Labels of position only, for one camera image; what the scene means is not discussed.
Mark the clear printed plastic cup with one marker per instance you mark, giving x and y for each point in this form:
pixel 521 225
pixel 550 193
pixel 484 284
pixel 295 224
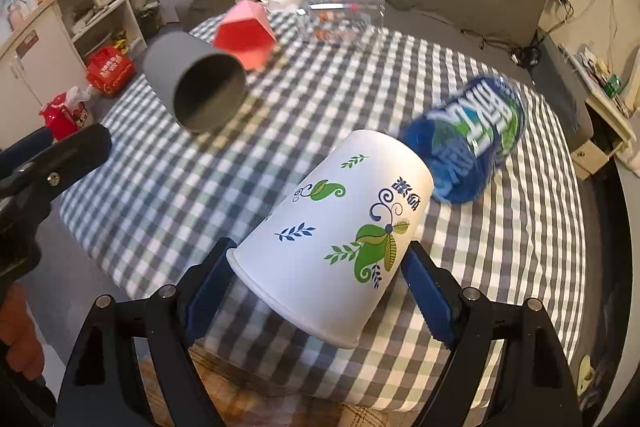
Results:
pixel 357 23

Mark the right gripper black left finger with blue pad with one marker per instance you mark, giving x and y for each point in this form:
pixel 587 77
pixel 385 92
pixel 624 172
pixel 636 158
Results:
pixel 103 386

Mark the blue printed plastic cup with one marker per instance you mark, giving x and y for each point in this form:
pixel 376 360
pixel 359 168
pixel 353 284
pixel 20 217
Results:
pixel 466 139

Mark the checked tablecloth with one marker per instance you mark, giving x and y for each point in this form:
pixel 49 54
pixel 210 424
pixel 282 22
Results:
pixel 165 196

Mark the pink hexagonal cup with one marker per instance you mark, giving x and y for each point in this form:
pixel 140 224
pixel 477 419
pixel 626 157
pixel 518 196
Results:
pixel 246 34

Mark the plaid orange cloth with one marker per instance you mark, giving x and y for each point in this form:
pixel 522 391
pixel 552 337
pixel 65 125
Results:
pixel 244 400

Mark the white shelf cabinet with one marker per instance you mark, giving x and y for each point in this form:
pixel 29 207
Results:
pixel 47 55

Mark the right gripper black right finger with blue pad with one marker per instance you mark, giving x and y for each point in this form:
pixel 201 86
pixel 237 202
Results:
pixel 533 386

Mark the white paper cup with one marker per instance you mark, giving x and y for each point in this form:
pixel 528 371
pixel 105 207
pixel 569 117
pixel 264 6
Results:
pixel 323 258

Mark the red and white bag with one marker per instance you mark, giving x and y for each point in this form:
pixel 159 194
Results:
pixel 68 112

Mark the person's left hand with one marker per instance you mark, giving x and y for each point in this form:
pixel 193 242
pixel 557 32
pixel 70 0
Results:
pixel 24 352

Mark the green can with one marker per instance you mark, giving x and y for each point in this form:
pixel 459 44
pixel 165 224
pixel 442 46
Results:
pixel 612 86

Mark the grey cup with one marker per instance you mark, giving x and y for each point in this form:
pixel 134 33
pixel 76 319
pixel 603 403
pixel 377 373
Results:
pixel 201 86

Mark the white bedside table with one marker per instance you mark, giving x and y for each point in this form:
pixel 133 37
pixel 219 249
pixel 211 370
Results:
pixel 607 131

